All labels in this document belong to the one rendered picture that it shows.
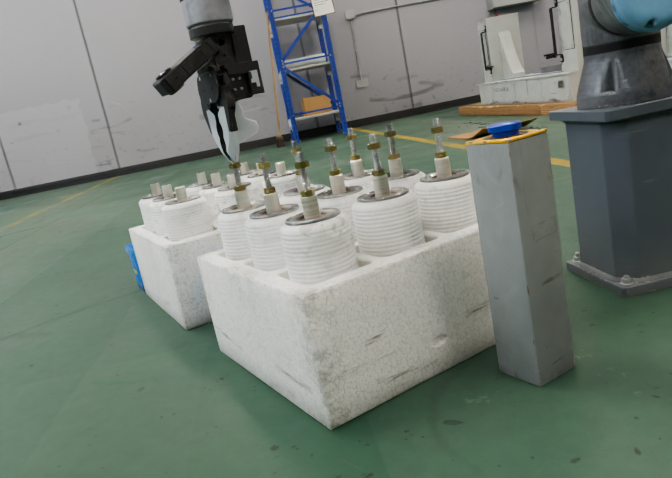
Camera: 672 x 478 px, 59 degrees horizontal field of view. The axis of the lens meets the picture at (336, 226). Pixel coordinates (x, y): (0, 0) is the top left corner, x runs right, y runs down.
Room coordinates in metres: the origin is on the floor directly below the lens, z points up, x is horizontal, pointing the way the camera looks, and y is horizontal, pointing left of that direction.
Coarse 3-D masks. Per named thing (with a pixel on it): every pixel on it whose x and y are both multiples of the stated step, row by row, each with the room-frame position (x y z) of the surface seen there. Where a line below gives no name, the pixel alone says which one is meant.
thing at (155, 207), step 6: (150, 204) 1.34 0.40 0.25; (156, 204) 1.32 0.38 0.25; (162, 204) 1.32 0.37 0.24; (156, 210) 1.32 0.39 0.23; (156, 216) 1.33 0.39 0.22; (162, 216) 1.32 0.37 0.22; (156, 222) 1.33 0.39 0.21; (162, 222) 1.32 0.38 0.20; (156, 228) 1.34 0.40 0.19; (162, 228) 1.32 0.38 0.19; (162, 234) 1.32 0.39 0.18
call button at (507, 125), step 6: (516, 120) 0.72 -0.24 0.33; (492, 126) 0.72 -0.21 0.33; (498, 126) 0.71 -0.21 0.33; (504, 126) 0.71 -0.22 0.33; (510, 126) 0.71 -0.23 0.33; (516, 126) 0.71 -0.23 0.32; (492, 132) 0.72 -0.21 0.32; (498, 132) 0.71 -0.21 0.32; (504, 132) 0.71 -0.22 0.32; (510, 132) 0.71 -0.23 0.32; (516, 132) 0.71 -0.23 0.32
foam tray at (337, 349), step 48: (432, 240) 0.81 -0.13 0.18; (240, 288) 0.85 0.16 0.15; (288, 288) 0.72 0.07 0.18; (336, 288) 0.70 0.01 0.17; (384, 288) 0.73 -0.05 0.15; (432, 288) 0.77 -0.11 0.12; (480, 288) 0.81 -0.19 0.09; (240, 336) 0.90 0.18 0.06; (288, 336) 0.73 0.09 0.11; (336, 336) 0.69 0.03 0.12; (384, 336) 0.73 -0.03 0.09; (432, 336) 0.76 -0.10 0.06; (480, 336) 0.81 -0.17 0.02; (288, 384) 0.76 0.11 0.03; (336, 384) 0.68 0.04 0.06; (384, 384) 0.72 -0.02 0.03
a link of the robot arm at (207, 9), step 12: (192, 0) 0.96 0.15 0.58; (204, 0) 0.96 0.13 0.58; (216, 0) 0.96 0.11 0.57; (228, 0) 0.99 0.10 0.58; (192, 12) 0.96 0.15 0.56; (204, 12) 0.95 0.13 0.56; (216, 12) 0.96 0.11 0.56; (228, 12) 0.98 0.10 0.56; (192, 24) 0.96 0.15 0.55; (204, 24) 0.96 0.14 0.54
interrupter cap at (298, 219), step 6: (324, 210) 0.80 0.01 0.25; (330, 210) 0.79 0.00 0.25; (336, 210) 0.78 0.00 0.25; (294, 216) 0.80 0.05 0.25; (300, 216) 0.79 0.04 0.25; (324, 216) 0.76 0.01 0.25; (330, 216) 0.75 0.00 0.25; (288, 222) 0.76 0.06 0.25; (294, 222) 0.75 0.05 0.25; (300, 222) 0.75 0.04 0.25; (306, 222) 0.74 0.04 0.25; (312, 222) 0.74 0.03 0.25
